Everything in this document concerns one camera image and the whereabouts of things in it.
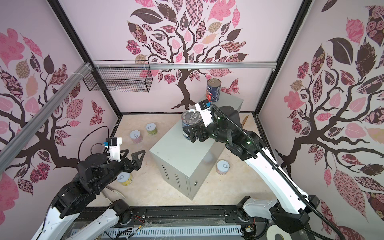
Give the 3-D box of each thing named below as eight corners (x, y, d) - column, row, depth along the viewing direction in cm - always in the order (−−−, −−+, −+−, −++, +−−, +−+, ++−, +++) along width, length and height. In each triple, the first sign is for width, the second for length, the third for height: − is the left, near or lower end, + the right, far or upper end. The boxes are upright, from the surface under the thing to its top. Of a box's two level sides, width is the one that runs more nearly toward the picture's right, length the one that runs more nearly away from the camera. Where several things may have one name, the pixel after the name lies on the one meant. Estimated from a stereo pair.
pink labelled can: (216, 175, 89) (217, 171, 84) (215, 164, 93) (216, 160, 89) (228, 175, 89) (230, 171, 84) (226, 164, 93) (228, 160, 89)
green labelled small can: (146, 135, 108) (144, 130, 104) (148, 127, 113) (147, 122, 109) (156, 135, 108) (154, 130, 104) (158, 127, 113) (156, 122, 109)
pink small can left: (130, 143, 103) (127, 139, 99) (133, 134, 109) (131, 129, 105) (141, 143, 103) (138, 139, 99) (143, 134, 109) (141, 129, 105)
